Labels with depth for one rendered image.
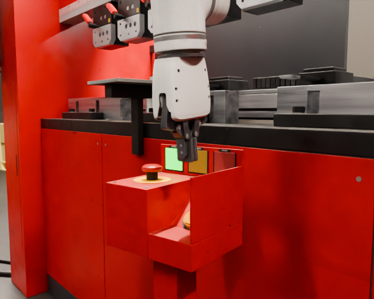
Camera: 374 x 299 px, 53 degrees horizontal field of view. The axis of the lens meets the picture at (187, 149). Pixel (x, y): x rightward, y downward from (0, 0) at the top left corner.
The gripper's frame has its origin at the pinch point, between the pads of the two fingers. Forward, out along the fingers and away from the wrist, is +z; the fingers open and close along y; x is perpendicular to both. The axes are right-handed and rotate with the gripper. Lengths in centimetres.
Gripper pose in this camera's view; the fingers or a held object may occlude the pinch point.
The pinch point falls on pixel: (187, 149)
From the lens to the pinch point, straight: 63.4
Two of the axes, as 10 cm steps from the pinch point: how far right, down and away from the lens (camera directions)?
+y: -6.3, 1.8, -7.5
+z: 0.6, 9.8, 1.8
